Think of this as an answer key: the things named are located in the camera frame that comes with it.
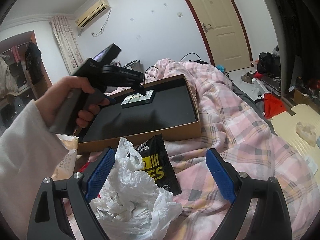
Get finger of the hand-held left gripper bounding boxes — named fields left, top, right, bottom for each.
left=102, top=64, right=146, bottom=96

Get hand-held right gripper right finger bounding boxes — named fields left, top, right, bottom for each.
left=205, top=148, right=293, bottom=240

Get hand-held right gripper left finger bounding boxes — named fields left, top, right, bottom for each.
left=27, top=147, right=116, bottom=240

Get red packet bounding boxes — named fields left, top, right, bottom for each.
left=80, top=161, right=92, bottom=174

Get green packet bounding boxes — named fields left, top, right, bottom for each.
left=120, top=90, right=155, bottom=109

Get white plastic bag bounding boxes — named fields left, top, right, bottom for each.
left=89, top=137, right=183, bottom=240

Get beige tissue packet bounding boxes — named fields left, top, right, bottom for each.
left=51, top=134, right=80, bottom=180

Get brown cardboard box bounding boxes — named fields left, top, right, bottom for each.
left=76, top=74, right=201, bottom=155

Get black wipes packet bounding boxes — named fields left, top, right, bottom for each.
left=135, top=134, right=182, bottom=197

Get person's left hand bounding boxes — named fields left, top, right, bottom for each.
left=34, top=76, right=103, bottom=128

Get patterned curtain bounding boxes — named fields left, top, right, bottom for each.
left=50, top=15, right=84, bottom=74

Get pink plaid quilt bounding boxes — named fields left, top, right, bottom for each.
left=54, top=59, right=313, bottom=240

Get cream air conditioner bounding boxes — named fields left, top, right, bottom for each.
left=74, top=0, right=112, bottom=29

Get black shirt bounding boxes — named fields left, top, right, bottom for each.
left=24, top=42, right=42, bottom=84

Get pink hangers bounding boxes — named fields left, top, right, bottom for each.
left=11, top=45, right=20, bottom=64

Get cream suitcase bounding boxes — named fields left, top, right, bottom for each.
left=270, top=104, right=320, bottom=188

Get red bag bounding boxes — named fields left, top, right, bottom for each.
left=255, top=92, right=288, bottom=119

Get beige garment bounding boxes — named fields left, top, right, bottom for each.
left=0, top=55, right=19, bottom=95

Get crumpled clear plastic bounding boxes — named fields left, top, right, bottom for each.
left=296, top=121, right=317, bottom=147

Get cream door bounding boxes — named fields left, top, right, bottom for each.
left=174, top=0, right=252, bottom=73

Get silver case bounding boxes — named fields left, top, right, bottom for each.
left=260, top=76, right=282, bottom=92

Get small cardboard box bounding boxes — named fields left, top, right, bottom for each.
left=292, top=89, right=315, bottom=105

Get black clothes pile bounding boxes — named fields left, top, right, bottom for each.
left=257, top=45, right=282, bottom=74

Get sliding door wardrobe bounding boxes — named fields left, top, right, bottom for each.
left=265, top=0, right=320, bottom=105

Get black cable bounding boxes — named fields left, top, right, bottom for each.
left=179, top=52, right=209, bottom=64
left=144, top=66, right=159, bottom=80

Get air conditioner hose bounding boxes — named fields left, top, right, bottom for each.
left=91, top=10, right=110, bottom=37

